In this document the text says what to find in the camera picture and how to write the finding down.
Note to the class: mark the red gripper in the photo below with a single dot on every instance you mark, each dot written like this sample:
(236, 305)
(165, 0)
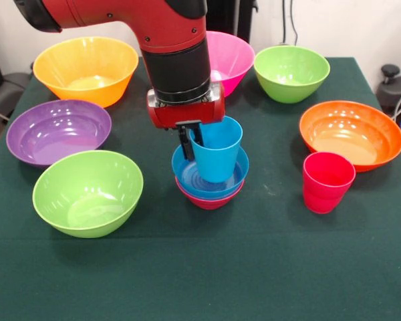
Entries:
(187, 115)

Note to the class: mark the blue plastic cup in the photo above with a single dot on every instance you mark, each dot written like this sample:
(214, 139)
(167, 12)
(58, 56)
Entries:
(217, 157)

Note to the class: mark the small blue plastic bowl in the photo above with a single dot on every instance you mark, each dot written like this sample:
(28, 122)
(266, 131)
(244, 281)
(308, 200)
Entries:
(187, 180)

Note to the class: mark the light green plastic bowl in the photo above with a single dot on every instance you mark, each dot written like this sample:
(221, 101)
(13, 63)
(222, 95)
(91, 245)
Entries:
(290, 73)
(87, 190)

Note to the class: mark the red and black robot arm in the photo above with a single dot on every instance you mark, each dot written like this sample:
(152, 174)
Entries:
(173, 40)

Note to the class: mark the small red plastic bowl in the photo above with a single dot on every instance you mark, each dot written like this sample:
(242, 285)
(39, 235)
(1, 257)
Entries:
(210, 203)

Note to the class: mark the large pink plastic bowl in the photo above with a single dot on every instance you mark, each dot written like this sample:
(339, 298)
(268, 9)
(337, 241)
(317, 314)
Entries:
(230, 57)

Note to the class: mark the dark green table cloth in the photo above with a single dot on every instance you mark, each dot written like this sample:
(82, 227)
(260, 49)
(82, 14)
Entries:
(200, 267)

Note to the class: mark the large yellow-orange plastic bowl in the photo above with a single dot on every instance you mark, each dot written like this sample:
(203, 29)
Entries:
(87, 63)

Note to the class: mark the shallow purple plastic bowl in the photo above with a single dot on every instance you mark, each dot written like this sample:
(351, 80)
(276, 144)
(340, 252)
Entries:
(57, 130)

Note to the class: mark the red plastic cup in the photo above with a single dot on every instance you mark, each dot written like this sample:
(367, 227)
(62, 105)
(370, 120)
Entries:
(324, 194)

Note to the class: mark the shallow orange plastic bowl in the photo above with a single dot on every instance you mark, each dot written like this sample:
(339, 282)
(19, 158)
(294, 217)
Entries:
(351, 137)

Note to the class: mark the black floor stand base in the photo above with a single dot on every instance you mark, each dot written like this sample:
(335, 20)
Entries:
(394, 90)

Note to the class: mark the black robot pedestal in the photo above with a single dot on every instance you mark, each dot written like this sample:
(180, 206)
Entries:
(234, 15)

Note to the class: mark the black wall plug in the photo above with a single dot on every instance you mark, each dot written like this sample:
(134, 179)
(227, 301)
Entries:
(283, 44)

